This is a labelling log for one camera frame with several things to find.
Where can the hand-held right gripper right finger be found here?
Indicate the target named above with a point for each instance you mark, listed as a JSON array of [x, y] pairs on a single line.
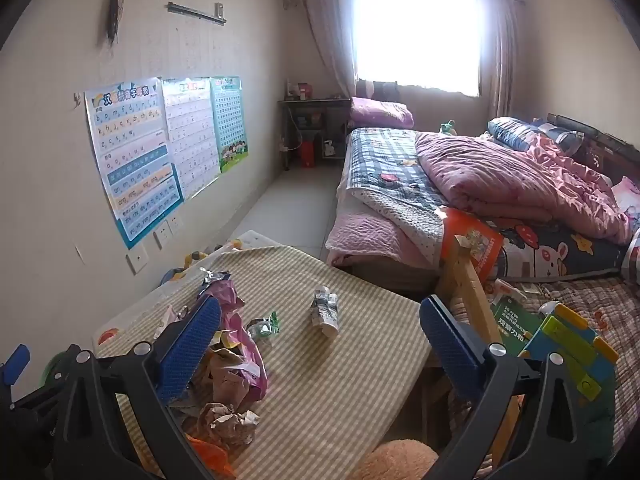
[[450, 342]]

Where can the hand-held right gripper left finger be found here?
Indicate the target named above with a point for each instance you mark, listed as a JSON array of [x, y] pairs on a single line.
[[190, 347]]

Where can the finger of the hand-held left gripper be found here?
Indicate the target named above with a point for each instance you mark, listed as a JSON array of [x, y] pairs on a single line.
[[15, 362]]

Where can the clear plastic wrapper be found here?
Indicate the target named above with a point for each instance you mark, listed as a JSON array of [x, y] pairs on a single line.
[[167, 322]]

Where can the green plastic bin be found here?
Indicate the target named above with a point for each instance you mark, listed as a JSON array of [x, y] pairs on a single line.
[[48, 371]]

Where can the brown paper bag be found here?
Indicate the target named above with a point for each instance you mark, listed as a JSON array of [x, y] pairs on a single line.
[[227, 377]]

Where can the silver foil wrapper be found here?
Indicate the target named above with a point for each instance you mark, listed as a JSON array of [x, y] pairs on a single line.
[[212, 280]]

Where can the green candy wrapper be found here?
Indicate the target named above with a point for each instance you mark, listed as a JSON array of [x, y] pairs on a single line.
[[265, 327]]

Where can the brown paper ball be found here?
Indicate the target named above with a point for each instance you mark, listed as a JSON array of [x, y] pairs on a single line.
[[227, 420]]

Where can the orange plastic wrapper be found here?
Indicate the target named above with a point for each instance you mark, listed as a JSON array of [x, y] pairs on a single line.
[[207, 457]]

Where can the white low table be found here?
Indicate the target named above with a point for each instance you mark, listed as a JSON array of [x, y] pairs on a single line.
[[145, 305]]

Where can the green book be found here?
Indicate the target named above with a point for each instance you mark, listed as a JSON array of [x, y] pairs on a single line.
[[515, 325]]

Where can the blue toy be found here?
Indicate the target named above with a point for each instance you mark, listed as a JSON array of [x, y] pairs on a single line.
[[170, 276]]

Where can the white red small packet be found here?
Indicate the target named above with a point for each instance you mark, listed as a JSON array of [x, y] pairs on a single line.
[[507, 290]]

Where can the yellow toy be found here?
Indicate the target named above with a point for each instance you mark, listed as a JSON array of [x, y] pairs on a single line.
[[195, 258]]

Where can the bed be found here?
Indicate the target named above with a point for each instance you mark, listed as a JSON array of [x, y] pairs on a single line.
[[390, 272]]

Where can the small white bottle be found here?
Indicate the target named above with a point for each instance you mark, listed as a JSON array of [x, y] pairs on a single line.
[[548, 307]]

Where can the orange red box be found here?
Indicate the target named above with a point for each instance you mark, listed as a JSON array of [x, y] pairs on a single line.
[[475, 240]]

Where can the colourful block toy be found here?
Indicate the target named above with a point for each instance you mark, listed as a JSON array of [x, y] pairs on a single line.
[[570, 350]]

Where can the cartoon printed pillow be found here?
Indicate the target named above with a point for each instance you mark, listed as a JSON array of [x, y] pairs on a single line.
[[550, 255]]

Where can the pink quilted sheet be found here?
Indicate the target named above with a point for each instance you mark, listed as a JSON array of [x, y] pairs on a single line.
[[360, 232]]

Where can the brown patterned quilt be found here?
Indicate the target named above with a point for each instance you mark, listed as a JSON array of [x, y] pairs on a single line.
[[595, 300]]

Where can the pink duvet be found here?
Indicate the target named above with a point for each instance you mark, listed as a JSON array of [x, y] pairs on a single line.
[[500, 175]]

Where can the blue plaid patchwork quilt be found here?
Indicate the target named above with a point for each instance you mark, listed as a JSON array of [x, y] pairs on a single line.
[[380, 155]]

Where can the small green toy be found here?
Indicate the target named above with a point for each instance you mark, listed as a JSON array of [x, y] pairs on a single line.
[[447, 127]]

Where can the blue striped pillow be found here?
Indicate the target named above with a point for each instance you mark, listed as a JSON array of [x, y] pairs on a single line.
[[515, 130]]

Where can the red container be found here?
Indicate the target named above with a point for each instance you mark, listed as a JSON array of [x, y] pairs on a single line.
[[307, 153]]

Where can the pink cartoon cushion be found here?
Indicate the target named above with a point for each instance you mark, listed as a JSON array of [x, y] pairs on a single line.
[[627, 197]]

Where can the small white box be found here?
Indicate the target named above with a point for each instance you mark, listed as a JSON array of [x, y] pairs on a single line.
[[328, 147]]

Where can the purple pillow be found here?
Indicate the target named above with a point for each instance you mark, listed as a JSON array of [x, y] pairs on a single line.
[[380, 112]]

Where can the dark headboard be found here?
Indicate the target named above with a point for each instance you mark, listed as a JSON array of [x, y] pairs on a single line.
[[600, 147]]

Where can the dark metal desk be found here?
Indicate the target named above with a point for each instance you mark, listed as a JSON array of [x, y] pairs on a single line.
[[320, 104]]

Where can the small red box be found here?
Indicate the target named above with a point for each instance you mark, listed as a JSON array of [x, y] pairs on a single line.
[[305, 91]]

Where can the sheer pink curtain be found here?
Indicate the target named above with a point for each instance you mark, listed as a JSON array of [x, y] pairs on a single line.
[[502, 50], [325, 25]]

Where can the bright window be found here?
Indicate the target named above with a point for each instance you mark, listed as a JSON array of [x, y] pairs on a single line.
[[420, 30]]

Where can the dark hanging strip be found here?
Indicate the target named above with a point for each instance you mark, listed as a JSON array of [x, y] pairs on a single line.
[[116, 5]]

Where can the wooden frame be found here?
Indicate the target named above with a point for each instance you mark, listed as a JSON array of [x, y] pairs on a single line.
[[470, 285]]

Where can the white wall socket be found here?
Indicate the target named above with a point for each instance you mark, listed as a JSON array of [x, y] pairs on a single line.
[[175, 224], [162, 237], [137, 261]]

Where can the blue alphabet wall poster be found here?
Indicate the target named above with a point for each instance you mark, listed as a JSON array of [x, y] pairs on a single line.
[[130, 160]]

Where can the white chart wall poster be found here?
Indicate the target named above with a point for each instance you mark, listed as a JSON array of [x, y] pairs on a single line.
[[192, 135]]

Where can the teal chart wall poster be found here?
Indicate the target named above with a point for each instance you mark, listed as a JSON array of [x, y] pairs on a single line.
[[227, 120]]

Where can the small wall hook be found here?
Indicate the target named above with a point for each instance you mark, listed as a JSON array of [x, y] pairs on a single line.
[[76, 100]]

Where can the metal wall rail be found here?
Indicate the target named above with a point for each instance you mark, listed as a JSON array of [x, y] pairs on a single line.
[[195, 12]]

